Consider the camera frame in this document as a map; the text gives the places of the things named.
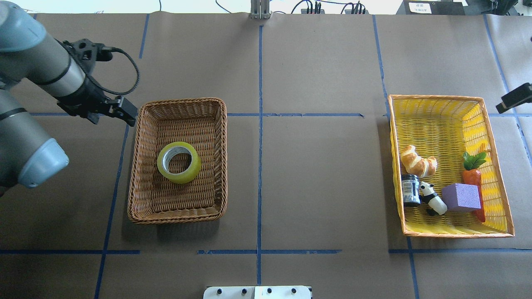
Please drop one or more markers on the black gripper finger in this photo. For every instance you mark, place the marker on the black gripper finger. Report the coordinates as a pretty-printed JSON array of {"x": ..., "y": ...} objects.
[{"x": 121, "y": 108}]

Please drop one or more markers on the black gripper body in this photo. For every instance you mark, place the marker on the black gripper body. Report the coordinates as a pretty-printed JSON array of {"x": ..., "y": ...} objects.
[{"x": 86, "y": 98}]

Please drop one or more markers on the yellow tape roll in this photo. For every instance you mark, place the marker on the yellow tape roll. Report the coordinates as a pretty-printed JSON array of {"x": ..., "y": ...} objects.
[{"x": 171, "y": 150}]

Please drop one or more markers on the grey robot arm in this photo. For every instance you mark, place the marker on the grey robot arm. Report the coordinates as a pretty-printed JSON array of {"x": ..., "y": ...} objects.
[{"x": 63, "y": 70}]

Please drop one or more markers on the brown wicker basket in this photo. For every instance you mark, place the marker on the brown wicker basket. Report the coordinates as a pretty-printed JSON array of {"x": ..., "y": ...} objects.
[{"x": 153, "y": 199}]

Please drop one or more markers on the yellow plastic basket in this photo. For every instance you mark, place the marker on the yellow plastic basket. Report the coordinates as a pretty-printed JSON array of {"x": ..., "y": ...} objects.
[{"x": 445, "y": 127}]

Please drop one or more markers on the black power strip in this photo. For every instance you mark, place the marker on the black power strip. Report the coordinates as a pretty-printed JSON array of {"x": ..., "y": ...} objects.
[
  {"x": 354, "y": 8},
  {"x": 313, "y": 7}
]

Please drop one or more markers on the black power strip right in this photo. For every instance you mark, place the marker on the black power strip right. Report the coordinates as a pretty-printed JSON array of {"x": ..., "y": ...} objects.
[{"x": 354, "y": 8}]

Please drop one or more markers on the toy croissant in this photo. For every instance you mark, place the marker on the toy croissant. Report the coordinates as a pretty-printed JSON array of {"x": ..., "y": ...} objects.
[{"x": 417, "y": 165}]

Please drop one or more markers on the small dark jar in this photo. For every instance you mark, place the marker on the small dark jar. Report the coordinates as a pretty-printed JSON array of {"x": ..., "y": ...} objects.
[{"x": 410, "y": 187}]

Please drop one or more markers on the toy panda figure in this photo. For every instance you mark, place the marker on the toy panda figure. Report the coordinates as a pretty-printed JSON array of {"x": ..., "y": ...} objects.
[{"x": 429, "y": 195}]

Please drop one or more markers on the black box with label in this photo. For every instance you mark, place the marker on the black box with label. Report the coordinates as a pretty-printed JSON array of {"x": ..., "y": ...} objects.
[{"x": 430, "y": 7}]

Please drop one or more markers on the purple foam block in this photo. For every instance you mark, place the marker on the purple foam block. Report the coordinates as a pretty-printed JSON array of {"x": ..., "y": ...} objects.
[{"x": 461, "y": 198}]

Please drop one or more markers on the toy carrot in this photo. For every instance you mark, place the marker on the toy carrot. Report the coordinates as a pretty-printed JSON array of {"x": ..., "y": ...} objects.
[{"x": 472, "y": 176}]

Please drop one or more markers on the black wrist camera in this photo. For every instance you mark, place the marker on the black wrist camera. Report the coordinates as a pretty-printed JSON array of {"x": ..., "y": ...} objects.
[
  {"x": 87, "y": 51},
  {"x": 514, "y": 98}
]

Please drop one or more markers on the grey metal post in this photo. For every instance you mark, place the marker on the grey metal post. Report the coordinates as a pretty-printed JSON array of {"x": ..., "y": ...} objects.
[{"x": 260, "y": 10}]

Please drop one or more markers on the white bracket plate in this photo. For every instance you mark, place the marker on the white bracket plate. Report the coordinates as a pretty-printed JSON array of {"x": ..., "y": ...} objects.
[{"x": 258, "y": 292}]

